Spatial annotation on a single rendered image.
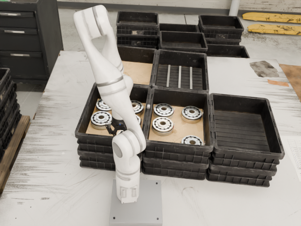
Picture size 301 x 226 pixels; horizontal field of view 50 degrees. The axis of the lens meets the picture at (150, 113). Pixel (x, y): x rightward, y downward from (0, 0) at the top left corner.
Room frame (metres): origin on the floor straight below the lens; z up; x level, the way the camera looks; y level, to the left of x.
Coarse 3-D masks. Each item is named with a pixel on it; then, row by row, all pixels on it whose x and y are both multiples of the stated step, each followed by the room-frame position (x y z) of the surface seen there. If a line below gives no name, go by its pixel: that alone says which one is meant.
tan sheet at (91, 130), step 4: (144, 104) 1.33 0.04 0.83; (144, 108) 1.30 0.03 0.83; (144, 112) 1.27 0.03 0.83; (140, 116) 1.23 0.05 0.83; (88, 128) 1.12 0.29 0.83; (92, 128) 1.12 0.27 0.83; (112, 128) 1.13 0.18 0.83; (88, 132) 1.09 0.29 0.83; (92, 132) 1.09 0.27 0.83; (96, 132) 1.10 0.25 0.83; (100, 132) 1.10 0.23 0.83; (104, 132) 1.10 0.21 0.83
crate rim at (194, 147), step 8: (152, 88) 1.34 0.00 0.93; (160, 88) 1.35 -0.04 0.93; (168, 88) 1.35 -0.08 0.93; (152, 96) 1.27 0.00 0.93; (208, 96) 1.31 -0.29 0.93; (208, 104) 1.26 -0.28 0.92; (208, 112) 1.18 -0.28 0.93; (208, 120) 1.13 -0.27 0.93; (144, 136) 0.99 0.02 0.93; (152, 144) 0.96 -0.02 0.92; (160, 144) 0.96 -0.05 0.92; (168, 144) 0.95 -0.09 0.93; (176, 144) 0.95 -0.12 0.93; (184, 144) 0.96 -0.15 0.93; (192, 144) 0.96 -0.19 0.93
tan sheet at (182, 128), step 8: (152, 112) 1.27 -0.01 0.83; (176, 112) 1.29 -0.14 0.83; (152, 120) 1.21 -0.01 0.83; (176, 120) 1.22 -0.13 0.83; (200, 120) 1.23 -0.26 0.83; (176, 128) 1.16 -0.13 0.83; (184, 128) 1.17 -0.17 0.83; (192, 128) 1.17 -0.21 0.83; (200, 128) 1.17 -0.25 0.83; (152, 136) 1.09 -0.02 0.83; (160, 136) 1.10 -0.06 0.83; (168, 136) 1.10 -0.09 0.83; (176, 136) 1.11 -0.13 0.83; (184, 136) 1.11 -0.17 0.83; (200, 136) 1.12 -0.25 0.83
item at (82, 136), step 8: (144, 88) 1.34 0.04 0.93; (88, 104) 1.18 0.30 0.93; (80, 120) 1.06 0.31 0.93; (144, 120) 1.09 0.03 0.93; (144, 128) 1.04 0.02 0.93; (80, 136) 0.97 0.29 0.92; (88, 136) 0.97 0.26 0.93; (96, 136) 0.97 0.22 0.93; (104, 136) 0.97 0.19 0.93; (112, 136) 0.98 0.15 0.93
